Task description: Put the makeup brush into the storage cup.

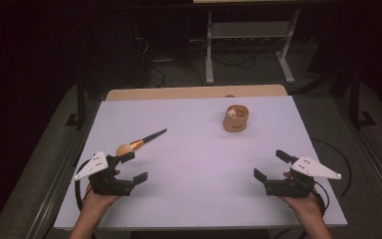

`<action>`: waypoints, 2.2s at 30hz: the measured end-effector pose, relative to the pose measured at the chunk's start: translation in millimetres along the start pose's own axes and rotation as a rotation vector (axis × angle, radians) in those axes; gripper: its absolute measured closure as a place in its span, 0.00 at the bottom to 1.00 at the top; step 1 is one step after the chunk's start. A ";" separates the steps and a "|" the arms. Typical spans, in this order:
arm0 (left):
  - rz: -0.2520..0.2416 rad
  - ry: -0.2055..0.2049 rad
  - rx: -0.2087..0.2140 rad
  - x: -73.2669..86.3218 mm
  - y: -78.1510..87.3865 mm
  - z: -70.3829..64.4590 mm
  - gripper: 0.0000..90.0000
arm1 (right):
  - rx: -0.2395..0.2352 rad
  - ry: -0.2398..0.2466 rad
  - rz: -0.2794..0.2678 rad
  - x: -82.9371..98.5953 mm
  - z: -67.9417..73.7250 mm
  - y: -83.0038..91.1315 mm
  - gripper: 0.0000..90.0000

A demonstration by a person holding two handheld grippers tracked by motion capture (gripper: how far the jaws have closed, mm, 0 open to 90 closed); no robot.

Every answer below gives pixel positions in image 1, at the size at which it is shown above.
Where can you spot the brown cup with small figure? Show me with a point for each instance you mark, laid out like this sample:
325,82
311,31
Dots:
235,122

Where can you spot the person's left hand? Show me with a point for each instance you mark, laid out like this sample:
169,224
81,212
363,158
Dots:
96,202

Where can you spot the white metal table frame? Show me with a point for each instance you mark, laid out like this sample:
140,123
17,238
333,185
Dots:
245,30

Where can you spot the wooden table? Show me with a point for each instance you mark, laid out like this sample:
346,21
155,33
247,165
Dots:
195,92

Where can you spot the black metal stand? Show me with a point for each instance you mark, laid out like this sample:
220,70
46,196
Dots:
80,99
355,99

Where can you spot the person's right hand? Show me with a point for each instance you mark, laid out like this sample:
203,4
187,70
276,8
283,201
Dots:
303,205

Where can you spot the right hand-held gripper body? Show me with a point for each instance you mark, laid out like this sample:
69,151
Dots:
288,187

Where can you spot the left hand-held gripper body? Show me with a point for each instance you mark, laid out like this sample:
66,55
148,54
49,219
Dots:
109,186

